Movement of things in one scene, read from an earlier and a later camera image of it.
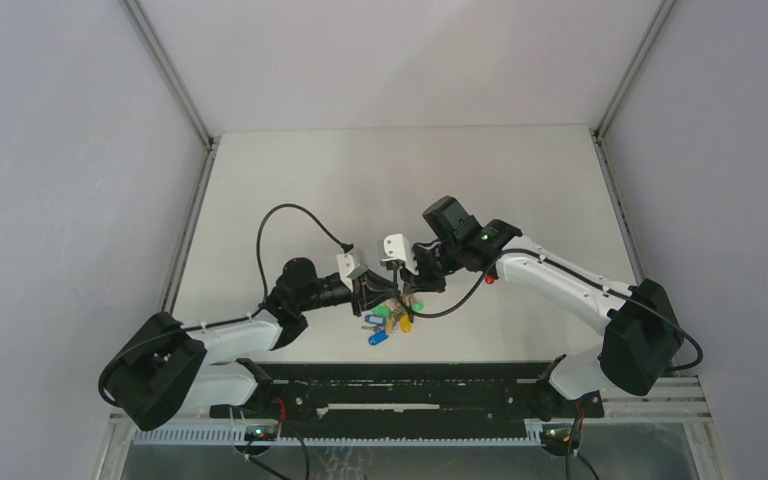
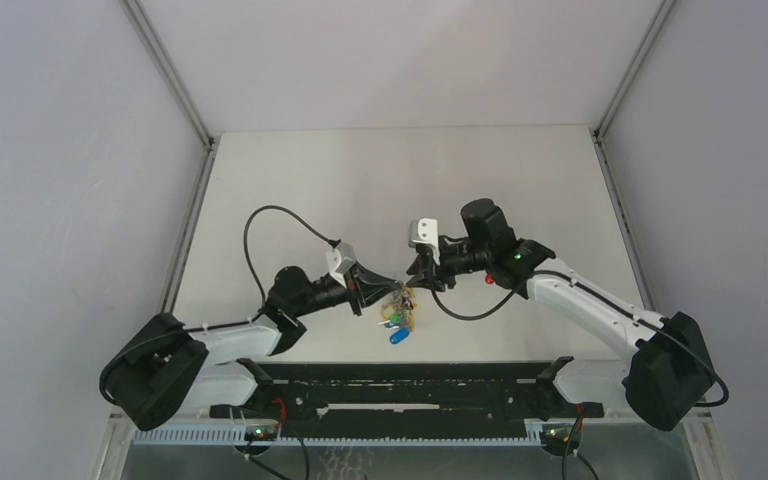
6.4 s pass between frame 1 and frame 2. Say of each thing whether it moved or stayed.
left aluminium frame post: stayed
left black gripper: stayed
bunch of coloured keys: moved
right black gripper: stayed
